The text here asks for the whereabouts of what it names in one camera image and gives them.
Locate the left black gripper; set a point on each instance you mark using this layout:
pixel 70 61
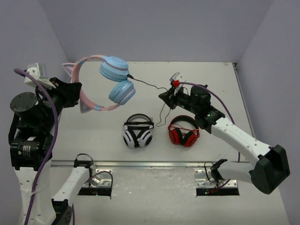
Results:
pixel 69 91

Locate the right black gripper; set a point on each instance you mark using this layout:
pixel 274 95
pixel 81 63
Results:
pixel 169 98

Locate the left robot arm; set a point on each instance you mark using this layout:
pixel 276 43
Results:
pixel 30 139

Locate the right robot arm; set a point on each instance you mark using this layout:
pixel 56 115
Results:
pixel 268 166

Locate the red black headphones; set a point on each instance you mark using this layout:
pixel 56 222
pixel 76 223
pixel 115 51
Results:
pixel 183 136

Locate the white black headphones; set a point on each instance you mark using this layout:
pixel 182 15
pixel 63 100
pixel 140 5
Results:
pixel 138 130

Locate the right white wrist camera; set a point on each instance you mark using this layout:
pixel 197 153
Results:
pixel 176 81

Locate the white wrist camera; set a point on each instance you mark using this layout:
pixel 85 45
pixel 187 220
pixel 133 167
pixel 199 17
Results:
pixel 38 72
pixel 176 81

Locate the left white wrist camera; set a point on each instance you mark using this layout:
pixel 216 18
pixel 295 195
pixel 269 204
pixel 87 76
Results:
pixel 38 72

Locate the aluminium table edge rail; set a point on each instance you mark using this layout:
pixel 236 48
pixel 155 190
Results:
pixel 148 164

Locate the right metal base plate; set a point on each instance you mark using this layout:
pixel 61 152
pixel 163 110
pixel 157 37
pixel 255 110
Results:
pixel 204 180

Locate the metal base plate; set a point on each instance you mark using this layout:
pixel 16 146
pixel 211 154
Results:
pixel 100 178
pixel 204 180

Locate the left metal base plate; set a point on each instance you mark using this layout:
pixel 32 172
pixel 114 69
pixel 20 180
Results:
pixel 100 178

